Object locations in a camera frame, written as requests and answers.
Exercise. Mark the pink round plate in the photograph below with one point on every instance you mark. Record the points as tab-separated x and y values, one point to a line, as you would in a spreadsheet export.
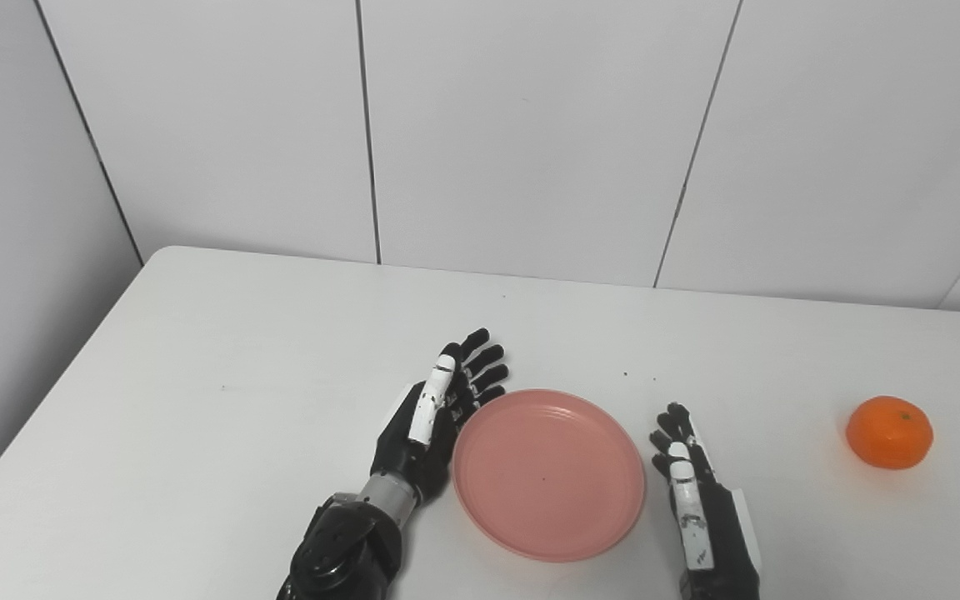
548	475

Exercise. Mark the orange fruit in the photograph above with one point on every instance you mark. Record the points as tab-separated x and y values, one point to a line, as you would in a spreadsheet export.
889	432

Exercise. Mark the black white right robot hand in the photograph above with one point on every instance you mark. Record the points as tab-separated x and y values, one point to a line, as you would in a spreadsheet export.
722	533

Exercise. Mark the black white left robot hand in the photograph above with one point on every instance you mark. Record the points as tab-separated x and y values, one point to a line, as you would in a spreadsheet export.
401	450

